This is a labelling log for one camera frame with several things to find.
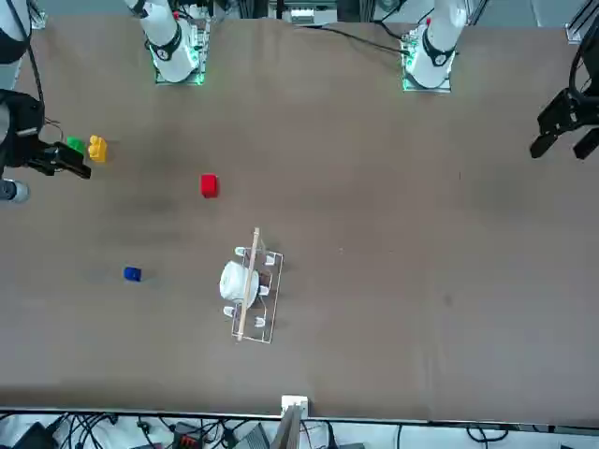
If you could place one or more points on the blue wooden cube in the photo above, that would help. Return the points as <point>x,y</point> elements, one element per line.
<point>132,274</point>

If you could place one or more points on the white cup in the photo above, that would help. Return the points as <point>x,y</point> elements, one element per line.
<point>234,283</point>

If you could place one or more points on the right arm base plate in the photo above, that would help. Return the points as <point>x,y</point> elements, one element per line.
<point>201,47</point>

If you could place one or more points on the aluminium corner profile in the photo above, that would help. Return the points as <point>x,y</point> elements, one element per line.
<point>580,25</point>
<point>37,18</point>

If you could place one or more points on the black power adapter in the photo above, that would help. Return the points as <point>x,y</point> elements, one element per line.
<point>33,435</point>

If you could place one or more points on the aluminium profile post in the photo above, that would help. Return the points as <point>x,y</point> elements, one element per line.
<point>287,430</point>

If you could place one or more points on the red wooden cube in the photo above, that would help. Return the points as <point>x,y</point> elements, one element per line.
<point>209,186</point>

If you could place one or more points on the green toy brick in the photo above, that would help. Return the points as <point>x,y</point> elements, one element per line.
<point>76,145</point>

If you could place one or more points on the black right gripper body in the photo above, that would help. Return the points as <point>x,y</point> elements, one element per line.
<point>23,121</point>

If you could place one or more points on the white bracket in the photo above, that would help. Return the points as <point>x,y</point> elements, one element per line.
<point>295,402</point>

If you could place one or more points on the yellow toy brick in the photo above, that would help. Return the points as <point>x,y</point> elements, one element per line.
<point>97,149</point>

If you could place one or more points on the white power strip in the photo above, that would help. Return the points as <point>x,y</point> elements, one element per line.
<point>304,16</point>

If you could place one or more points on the red and black device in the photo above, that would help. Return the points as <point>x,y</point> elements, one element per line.
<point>187,435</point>

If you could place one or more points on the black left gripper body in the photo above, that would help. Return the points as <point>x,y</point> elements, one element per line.
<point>568,112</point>

